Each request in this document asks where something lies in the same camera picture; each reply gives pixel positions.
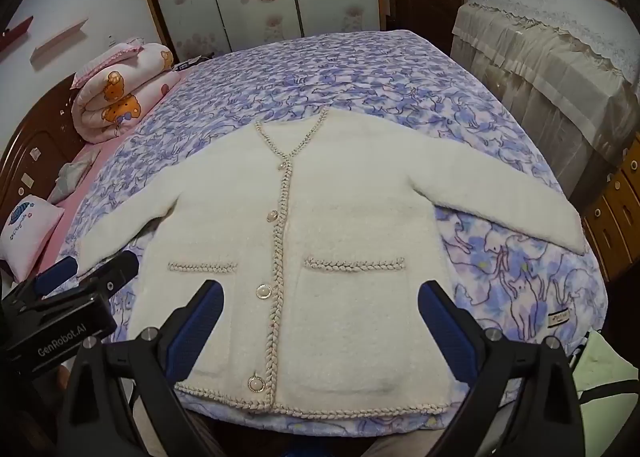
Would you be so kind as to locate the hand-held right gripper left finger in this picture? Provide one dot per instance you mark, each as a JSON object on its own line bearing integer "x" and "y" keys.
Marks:
{"x": 200, "y": 319}

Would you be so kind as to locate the pink bear print quilt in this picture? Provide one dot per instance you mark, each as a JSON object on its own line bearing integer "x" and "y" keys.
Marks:
{"x": 122, "y": 92}

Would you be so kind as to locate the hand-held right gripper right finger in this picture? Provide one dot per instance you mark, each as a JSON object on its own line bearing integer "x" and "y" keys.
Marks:
{"x": 445, "y": 327}

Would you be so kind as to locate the grey cloth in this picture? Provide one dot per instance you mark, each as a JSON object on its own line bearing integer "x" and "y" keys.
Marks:
{"x": 67, "y": 182}

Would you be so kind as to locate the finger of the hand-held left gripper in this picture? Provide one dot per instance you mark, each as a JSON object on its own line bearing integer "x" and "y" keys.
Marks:
{"x": 112, "y": 274}
{"x": 57, "y": 274}

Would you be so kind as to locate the black object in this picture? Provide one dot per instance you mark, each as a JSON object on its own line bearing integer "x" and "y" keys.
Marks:
{"x": 192, "y": 63}

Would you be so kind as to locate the red wall shelf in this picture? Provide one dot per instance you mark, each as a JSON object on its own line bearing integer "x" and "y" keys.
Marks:
{"x": 15, "y": 34}

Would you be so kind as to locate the wooden wall shelf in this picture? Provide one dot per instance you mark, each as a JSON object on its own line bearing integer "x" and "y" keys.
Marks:
{"x": 60, "y": 39}

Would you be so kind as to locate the wooden headboard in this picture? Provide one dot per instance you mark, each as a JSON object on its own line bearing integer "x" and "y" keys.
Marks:
{"x": 35, "y": 142}

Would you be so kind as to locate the white fluffy cardigan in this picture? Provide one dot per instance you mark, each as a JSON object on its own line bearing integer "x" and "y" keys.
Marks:
{"x": 350, "y": 247}

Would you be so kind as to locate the wooden drawer cabinet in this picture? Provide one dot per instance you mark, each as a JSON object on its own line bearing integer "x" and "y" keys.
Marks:
{"x": 615, "y": 207}

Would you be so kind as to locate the small white printed pillow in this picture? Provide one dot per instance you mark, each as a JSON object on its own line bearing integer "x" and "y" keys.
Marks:
{"x": 27, "y": 237}

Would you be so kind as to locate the pink bed sheet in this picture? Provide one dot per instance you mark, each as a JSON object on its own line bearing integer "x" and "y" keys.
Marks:
{"x": 90, "y": 172}

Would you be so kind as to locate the light green bag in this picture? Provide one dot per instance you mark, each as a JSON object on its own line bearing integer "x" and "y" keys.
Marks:
{"x": 607, "y": 377}

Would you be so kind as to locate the blue floral blanket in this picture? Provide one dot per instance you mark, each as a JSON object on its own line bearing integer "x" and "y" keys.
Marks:
{"x": 380, "y": 72}

